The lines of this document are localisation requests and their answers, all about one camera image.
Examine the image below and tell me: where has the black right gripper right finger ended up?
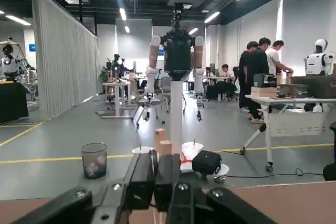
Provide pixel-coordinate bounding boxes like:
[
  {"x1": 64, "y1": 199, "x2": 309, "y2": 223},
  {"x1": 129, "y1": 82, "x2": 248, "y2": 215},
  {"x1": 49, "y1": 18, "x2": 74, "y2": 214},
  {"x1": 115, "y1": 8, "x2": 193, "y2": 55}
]
[{"x1": 154, "y1": 154, "x2": 277, "y2": 224}]

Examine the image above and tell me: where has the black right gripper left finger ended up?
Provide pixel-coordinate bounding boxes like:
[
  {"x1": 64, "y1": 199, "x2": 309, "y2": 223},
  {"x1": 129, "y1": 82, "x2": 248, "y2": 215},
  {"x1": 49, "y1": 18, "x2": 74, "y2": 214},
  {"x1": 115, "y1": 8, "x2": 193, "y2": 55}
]
[{"x1": 13, "y1": 152, "x2": 159, "y2": 224}]

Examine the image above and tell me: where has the short cardboard box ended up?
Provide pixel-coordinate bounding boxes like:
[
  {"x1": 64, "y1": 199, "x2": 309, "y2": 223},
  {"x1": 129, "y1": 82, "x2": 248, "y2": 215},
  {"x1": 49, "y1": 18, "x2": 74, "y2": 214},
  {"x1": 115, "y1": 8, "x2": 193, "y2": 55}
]
[{"x1": 158, "y1": 140, "x2": 173, "y2": 156}]

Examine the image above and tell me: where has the black bag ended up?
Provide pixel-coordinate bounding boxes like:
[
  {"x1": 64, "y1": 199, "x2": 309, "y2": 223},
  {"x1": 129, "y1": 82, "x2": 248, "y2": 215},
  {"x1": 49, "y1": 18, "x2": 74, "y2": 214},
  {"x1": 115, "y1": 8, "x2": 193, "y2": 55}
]
[{"x1": 192, "y1": 150, "x2": 223, "y2": 175}]

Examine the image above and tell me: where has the tall cardboard box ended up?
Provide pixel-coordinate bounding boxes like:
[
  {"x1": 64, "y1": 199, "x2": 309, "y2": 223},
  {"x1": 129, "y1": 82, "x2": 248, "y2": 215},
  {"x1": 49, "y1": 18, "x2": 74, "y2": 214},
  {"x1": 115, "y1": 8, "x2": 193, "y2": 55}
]
[{"x1": 154, "y1": 128, "x2": 167, "y2": 154}]

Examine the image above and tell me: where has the black mesh waste bin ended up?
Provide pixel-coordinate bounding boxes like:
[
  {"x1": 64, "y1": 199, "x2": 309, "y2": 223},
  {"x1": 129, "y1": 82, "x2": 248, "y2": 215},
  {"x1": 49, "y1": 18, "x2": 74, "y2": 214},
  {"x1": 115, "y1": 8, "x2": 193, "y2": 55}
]
[{"x1": 80, "y1": 142, "x2": 109, "y2": 179}]

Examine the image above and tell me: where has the grey office chair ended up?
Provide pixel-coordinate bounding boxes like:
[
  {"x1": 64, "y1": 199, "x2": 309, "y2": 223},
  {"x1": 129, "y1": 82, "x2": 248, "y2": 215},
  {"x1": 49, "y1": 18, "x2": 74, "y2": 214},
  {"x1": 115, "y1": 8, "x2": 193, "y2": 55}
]
[{"x1": 132, "y1": 76, "x2": 174, "y2": 128}]

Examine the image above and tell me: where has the white desk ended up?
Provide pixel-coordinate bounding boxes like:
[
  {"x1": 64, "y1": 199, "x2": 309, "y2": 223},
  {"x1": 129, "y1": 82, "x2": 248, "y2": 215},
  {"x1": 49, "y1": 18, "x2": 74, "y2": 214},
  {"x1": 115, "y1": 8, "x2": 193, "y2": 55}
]
[{"x1": 94, "y1": 80, "x2": 138, "y2": 119}]

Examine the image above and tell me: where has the black humanoid robot on stand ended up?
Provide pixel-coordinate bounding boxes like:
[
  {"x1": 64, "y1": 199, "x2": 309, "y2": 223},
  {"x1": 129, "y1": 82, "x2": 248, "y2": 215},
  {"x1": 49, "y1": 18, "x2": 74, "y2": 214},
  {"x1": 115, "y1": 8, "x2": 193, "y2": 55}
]
[{"x1": 132, "y1": 2, "x2": 230, "y2": 182}]

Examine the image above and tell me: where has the wooden box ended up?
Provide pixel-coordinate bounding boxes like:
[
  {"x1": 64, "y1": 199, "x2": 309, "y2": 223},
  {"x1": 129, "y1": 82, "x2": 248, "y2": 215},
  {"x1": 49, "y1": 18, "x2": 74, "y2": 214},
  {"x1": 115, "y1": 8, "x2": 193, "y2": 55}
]
[{"x1": 250, "y1": 86, "x2": 278, "y2": 98}]

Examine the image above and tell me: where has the white folding table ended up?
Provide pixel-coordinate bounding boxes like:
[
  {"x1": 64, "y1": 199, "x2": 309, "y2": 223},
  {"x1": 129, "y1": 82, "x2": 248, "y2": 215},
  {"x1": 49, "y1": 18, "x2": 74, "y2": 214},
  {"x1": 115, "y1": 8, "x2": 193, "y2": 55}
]
[{"x1": 240, "y1": 94, "x2": 336, "y2": 174}]

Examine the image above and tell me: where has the grey curtain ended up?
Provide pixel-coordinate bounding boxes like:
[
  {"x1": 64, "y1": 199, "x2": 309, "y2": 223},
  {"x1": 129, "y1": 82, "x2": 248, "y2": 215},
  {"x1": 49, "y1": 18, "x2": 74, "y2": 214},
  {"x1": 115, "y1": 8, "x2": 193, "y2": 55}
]
[{"x1": 31, "y1": 0, "x2": 102, "y2": 122}]

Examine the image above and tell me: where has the black covered table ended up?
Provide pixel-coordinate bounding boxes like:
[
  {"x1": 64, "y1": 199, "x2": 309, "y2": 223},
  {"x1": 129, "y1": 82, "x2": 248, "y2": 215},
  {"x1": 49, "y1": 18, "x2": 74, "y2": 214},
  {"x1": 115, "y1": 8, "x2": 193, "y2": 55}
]
[{"x1": 0, "y1": 81, "x2": 29, "y2": 124}]

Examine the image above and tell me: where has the dark green crate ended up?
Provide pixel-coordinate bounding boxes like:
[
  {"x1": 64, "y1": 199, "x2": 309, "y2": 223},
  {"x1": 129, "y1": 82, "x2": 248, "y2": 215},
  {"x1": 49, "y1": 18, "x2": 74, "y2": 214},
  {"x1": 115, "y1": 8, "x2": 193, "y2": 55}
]
[{"x1": 290, "y1": 76, "x2": 336, "y2": 99}]

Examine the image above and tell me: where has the white humanoid robot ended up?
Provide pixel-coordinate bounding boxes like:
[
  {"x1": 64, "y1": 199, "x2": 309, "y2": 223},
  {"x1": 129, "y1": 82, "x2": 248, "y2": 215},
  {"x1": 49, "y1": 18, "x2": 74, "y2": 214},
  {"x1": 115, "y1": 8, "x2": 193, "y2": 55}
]
[{"x1": 303, "y1": 38, "x2": 336, "y2": 77}]

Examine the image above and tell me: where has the black floor cable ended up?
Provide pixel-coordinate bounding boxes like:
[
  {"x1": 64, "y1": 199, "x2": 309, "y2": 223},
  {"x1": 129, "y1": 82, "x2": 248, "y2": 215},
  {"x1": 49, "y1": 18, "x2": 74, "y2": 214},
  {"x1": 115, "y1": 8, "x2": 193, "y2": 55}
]
[{"x1": 227, "y1": 167, "x2": 324, "y2": 179}]

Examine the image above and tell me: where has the humanoid robot with frame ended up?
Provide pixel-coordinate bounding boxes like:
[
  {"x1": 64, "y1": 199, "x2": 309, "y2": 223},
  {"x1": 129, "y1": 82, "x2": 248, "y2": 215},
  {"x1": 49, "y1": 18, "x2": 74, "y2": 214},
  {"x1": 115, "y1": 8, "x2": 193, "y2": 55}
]
[{"x1": 0, "y1": 37, "x2": 30, "y2": 81}]

